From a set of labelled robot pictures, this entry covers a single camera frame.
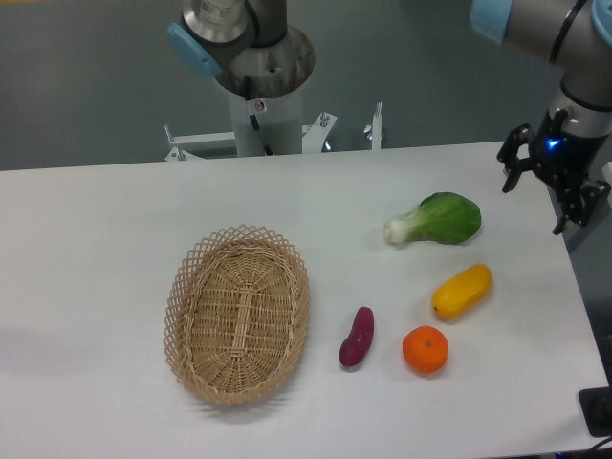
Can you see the orange tangerine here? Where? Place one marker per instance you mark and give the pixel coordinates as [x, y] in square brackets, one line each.
[425, 349]

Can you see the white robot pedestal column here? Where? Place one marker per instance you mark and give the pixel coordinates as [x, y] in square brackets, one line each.
[256, 57]

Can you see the white metal base frame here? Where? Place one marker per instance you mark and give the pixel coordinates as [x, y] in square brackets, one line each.
[315, 138]

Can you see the black box at table edge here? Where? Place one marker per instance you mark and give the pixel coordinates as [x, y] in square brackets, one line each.
[595, 404]

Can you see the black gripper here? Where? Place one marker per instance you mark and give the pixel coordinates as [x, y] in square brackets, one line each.
[561, 159]

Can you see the yellow mango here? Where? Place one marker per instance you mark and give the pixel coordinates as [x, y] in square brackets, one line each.
[462, 292]

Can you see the purple sweet potato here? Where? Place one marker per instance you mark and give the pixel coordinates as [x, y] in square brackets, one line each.
[356, 345]

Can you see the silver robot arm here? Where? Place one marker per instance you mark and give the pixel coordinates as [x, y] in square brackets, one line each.
[576, 37]

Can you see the green bok choy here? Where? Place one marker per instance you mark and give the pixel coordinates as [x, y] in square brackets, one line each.
[445, 218]

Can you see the oval wicker basket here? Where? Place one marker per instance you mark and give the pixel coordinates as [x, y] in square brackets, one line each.
[237, 315]

